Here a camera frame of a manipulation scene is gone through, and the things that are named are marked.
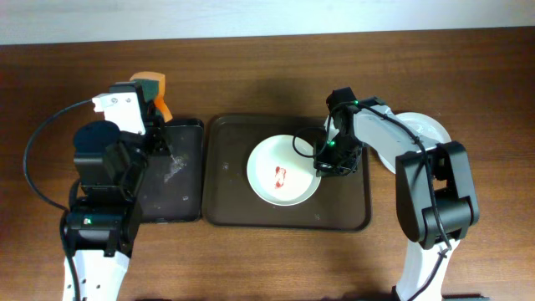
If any orange green sponge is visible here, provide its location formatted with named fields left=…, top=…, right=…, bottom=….
left=130, top=71, right=172, bottom=122

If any cream plate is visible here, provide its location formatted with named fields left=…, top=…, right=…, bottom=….
left=246, top=135, right=321, bottom=207

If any grey plate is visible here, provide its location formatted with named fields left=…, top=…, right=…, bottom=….
left=369, top=111, right=451, bottom=174

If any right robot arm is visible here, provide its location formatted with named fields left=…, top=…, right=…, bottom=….
left=313, top=88, right=480, bottom=300

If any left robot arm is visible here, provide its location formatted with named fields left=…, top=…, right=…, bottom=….
left=59, top=79, right=172, bottom=300

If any small black tray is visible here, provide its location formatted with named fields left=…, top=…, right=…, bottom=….
left=138, top=119, right=204, bottom=223

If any large brown tray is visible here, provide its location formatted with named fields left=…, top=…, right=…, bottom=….
left=202, top=115, right=372, bottom=232

